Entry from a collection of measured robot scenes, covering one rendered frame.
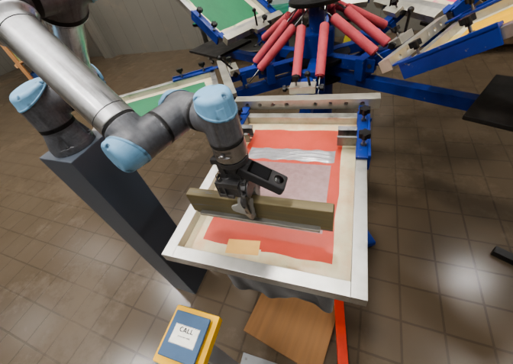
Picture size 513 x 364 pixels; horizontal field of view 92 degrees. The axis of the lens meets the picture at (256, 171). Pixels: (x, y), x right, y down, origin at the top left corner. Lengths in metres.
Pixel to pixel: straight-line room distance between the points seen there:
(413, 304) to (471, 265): 0.45
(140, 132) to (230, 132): 0.16
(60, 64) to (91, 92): 0.07
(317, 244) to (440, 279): 1.23
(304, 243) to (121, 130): 0.56
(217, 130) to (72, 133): 0.69
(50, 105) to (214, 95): 0.68
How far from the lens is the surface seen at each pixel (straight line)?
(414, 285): 1.85
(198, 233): 0.89
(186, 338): 0.75
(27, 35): 0.63
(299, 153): 1.04
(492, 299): 1.98
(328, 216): 0.63
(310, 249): 0.77
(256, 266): 0.73
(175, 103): 0.54
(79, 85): 0.56
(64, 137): 1.07
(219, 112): 0.46
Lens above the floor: 1.64
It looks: 43 degrees down
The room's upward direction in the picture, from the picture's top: 15 degrees counter-clockwise
